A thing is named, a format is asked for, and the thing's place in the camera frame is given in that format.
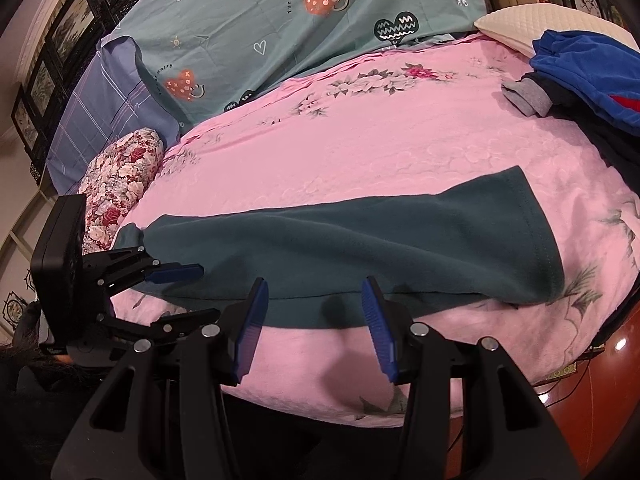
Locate pink floral bedsheet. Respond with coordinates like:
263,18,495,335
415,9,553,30
107,32,640,428

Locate teal heart-pattern pillow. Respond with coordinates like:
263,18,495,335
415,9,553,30
102,0,488,116

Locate dark teal pants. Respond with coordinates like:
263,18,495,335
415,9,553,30
114,165,566,331

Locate blue plaid pillow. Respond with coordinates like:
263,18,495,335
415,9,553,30
45,35,183,193

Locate blue garment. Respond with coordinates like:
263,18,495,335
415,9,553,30
530,29,640,128

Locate red floral pillow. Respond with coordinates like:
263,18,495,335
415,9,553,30
77,127,166,256

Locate dark garment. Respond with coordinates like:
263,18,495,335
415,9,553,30
520,72,640,183

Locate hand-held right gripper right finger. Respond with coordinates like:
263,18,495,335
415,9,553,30
361,276,581,480

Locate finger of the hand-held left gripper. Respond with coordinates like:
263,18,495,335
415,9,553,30
81,246,205,292
95,307,222,357

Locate grey garment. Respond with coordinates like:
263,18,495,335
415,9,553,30
501,77,553,116

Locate white quilted pillow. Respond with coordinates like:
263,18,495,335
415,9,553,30
472,2,640,58

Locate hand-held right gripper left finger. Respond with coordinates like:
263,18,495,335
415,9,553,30
50,277,271,480

